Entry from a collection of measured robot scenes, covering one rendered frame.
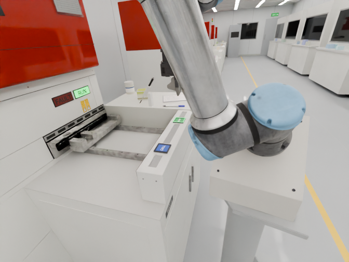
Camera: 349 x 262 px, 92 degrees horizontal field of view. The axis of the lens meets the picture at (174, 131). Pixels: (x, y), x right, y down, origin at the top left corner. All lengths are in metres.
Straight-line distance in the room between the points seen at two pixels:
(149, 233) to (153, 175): 0.24
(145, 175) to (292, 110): 0.44
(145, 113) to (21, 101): 0.60
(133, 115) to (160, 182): 0.68
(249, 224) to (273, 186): 0.27
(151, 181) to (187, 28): 0.45
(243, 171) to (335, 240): 1.31
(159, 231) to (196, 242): 0.85
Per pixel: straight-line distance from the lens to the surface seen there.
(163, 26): 0.31
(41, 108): 0.98
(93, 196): 0.77
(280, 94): 0.45
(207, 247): 1.50
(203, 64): 0.33
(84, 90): 1.15
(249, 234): 0.89
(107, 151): 0.94
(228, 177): 0.61
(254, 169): 0.61
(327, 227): 1.89
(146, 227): 0.69
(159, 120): 1.10
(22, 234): 1.08
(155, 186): 0.60
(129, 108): 1.16
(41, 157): 1.00
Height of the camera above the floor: 1.34
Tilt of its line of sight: 29 degrees down
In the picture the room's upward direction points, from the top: 4 degrees counter-clockwise
